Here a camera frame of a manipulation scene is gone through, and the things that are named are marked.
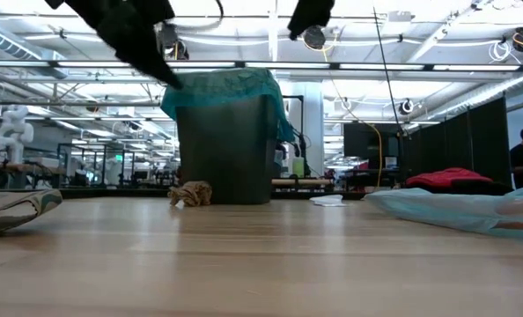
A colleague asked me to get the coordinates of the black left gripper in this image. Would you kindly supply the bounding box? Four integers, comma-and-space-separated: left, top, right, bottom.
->
65, 0, 184, 90

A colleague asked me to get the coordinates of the teal plastic trash bag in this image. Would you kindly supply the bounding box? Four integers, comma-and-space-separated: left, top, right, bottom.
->
159, 67, 296, 143

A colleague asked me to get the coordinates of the dark translucent trash bin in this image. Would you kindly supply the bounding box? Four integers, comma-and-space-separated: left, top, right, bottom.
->
175, 94, 284, 206

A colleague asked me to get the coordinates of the brown paper ball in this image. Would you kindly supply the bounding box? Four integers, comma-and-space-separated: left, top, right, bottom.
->
167, 180, 213, 208

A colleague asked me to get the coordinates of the white paper scrap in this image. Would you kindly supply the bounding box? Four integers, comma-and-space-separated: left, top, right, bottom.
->
309, 194, 347, 208

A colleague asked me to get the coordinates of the cardboard label piece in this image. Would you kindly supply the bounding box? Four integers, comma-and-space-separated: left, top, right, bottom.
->
0, 188, 63, 239

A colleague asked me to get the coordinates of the light blue trash bag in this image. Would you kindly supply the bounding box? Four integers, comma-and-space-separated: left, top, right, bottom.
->
365, 186, 523, 242

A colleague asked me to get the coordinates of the black monitor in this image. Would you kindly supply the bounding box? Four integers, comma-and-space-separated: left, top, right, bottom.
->
343, 122, 400, 159

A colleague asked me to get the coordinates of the background workbench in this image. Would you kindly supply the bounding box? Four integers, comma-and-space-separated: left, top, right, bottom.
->
0, 158, 67, 190

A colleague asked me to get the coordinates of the background wooden table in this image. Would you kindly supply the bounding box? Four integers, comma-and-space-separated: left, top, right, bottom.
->
271, 177, 334, 191

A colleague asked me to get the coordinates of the long black cable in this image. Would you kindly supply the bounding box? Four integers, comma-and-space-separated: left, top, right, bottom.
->
372, 7, 404, 133

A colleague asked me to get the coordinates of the yellow cable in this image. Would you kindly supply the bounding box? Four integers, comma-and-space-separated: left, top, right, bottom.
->
322, 41, 384, 189

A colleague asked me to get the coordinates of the black partition wall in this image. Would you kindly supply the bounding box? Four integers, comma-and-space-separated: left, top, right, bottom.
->
401, 96, 512, 188

